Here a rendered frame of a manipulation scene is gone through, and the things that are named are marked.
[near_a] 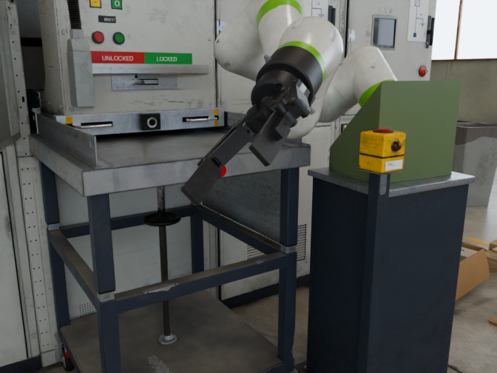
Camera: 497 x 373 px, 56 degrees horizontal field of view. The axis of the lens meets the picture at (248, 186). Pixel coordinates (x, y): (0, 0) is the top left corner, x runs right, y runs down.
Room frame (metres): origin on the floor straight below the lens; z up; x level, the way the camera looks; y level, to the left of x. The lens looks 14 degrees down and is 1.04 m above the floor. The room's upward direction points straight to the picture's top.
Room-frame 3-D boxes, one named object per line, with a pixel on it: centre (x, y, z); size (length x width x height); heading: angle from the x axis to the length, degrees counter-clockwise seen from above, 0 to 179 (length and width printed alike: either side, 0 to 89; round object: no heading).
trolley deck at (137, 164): (1.39, 0.27, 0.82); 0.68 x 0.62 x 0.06; 33
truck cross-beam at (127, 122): (1.47, 0.32, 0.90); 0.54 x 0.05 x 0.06; 123
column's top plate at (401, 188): (1.37, -0.42, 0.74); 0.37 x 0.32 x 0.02; 119
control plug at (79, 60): (1.28, 0.45, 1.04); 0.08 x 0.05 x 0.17; 33
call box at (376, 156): (1.16, -0.34, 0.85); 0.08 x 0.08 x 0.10; 33
